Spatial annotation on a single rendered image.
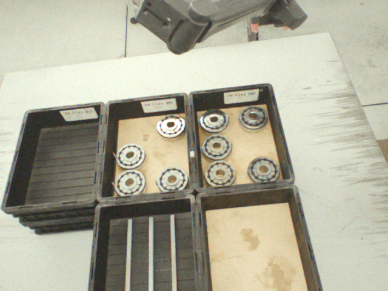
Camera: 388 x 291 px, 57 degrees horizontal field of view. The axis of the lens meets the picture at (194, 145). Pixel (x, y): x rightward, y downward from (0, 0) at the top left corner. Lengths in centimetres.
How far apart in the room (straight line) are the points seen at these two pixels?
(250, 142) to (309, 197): 28
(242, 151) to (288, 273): 42
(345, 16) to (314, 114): 174
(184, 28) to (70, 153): 80
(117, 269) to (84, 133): 54
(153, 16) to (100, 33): 246
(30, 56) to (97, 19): 64
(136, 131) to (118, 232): 39
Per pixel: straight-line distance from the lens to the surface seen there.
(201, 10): 72
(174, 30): 73
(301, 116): 152
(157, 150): 127
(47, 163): 139
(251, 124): 127
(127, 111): 135
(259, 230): 112
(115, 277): 114
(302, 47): 179
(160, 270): 111
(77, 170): 132
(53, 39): 331
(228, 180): 116
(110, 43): 306
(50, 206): 117
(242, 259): 110
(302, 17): 109
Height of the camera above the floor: 189
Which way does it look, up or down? 57 degrees down
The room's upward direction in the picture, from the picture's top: 10 degrees counter-clockwise
